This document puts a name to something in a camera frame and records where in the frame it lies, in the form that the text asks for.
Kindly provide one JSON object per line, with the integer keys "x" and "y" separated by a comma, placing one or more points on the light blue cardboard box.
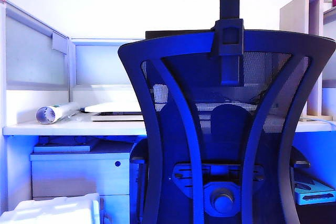
{"x": 313, "y": 193}

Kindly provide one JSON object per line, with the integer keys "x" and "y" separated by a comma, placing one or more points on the white closed laptop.
{"x": 113, "y": 107}

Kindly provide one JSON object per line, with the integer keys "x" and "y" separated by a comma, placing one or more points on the white styrofoam box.
{"x": 50, "y": 212}

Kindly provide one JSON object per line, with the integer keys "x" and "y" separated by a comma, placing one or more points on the frosted glass side partition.
{"x": 31, "y": 51}

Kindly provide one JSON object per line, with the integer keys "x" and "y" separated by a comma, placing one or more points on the rolled white paper poster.
{"x": 56, "y": 112}

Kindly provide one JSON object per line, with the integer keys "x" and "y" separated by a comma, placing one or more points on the flat silver laptop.
{"x": 115, "y": 117}

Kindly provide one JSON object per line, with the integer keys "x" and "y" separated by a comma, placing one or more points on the white drawer pedestal cabinet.
{"x": 78, "y": 174}

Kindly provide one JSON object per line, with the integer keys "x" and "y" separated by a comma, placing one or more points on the flat tray on cabinet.
{"x": 63, "y": 146}

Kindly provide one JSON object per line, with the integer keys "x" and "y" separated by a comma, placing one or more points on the light wooden desk shelf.
{"x": 294, "y": 14}

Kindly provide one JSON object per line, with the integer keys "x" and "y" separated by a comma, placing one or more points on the black mesh office chair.
{"x": 183, "y": 129}

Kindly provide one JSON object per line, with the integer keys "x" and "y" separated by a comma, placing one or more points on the frosted glass rear partition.
{"x": 99, "y": 61}

